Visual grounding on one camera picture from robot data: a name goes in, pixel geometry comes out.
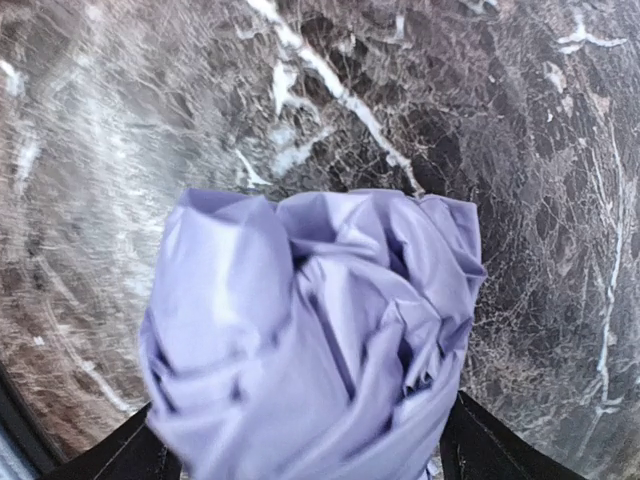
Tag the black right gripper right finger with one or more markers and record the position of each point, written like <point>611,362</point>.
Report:
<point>475,445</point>

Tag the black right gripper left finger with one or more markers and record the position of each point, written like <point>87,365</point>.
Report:
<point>131,452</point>

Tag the lavender and black folding umbrella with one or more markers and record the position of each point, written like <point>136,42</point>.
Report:
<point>318,337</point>

